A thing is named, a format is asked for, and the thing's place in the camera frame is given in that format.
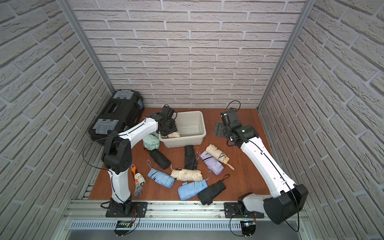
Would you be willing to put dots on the black plastic toolbox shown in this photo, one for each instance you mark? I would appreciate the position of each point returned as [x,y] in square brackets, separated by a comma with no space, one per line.
[122,112]

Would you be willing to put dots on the black umbrella near box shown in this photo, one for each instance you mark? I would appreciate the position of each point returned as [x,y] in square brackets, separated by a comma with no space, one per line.
[190,158]

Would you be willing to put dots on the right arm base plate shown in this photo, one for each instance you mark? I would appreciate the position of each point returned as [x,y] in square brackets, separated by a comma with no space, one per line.
[238,210]

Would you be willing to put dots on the lilac folded umbrella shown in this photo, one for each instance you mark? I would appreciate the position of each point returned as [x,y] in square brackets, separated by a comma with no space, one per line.
[211,162]

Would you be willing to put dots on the controller board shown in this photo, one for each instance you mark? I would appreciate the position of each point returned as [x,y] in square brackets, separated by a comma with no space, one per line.
[123,228]
[248,228]

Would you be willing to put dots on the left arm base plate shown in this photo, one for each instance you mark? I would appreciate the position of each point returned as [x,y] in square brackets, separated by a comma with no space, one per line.
[126,210]

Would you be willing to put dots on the beige umbrella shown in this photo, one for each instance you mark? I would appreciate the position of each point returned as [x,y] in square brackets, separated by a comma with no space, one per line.
[188,175]
[172,135]
[219,155]

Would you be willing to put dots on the orange handled adjustable wrench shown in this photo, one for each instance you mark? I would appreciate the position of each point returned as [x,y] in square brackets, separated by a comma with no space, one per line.
[138,186]

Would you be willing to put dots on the black umbrella near left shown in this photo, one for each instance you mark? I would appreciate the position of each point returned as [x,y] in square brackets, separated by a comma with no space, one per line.
[160,159]

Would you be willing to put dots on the light blue umbrella front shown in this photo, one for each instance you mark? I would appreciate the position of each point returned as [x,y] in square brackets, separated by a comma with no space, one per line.
[189,190]

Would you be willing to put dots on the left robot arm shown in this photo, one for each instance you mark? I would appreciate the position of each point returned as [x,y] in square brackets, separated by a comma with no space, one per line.
[117,155]

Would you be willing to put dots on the left controller board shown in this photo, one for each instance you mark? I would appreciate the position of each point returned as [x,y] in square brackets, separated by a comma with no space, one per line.
[123,228]

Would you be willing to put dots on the black umbrella front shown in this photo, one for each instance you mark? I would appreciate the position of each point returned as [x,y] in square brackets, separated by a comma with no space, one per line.
[207,195]

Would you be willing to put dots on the white pipe fitting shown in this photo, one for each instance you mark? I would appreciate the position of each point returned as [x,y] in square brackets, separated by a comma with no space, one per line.
[139,179]

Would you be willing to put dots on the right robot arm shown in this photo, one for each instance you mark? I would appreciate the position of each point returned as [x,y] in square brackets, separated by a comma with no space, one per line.
[286,198]

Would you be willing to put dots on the right controller board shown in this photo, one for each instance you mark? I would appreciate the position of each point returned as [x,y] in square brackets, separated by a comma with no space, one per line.
[248,228]

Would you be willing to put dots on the aluminium front rail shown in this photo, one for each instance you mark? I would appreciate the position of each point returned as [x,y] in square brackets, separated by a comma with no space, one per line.
[154,210]

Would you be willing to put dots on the mint green folded umbrella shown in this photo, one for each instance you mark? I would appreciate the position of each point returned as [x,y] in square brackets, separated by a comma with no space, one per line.
[151,142]

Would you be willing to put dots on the white plastic storage box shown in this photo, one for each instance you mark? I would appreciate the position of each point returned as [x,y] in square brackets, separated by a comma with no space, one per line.
[192,130]

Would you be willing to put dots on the light blue umbrella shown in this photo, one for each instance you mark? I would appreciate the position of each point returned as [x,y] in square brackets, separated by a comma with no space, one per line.
[160,177]
[189,190]

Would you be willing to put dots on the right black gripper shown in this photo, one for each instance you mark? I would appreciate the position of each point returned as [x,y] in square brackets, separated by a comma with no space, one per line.
[218,129]

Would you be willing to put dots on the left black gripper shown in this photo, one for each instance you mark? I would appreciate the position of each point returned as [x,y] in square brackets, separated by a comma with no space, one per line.
[170,129]

